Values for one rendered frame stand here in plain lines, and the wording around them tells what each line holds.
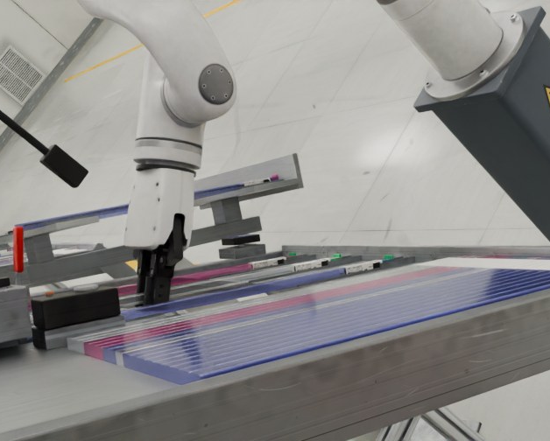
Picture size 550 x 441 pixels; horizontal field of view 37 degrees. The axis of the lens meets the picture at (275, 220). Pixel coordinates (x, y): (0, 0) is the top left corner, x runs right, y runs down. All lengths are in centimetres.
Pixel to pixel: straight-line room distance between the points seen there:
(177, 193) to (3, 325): 30
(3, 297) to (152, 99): 34
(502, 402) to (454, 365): 127
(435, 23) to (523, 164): 30
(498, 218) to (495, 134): 88
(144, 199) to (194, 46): 20
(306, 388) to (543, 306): 24
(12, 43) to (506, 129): 797
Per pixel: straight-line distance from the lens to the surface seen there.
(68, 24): 935
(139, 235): 102
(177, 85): 96
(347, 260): 118
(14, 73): 904
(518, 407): 189
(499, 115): 139
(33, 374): 70
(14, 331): 80
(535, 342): 71
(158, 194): 99
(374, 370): 59
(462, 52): 136
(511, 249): 100
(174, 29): 96
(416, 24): 134
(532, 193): 154
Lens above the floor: 135
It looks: 26 degrees down
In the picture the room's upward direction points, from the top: 48 degrees counter-clockwise
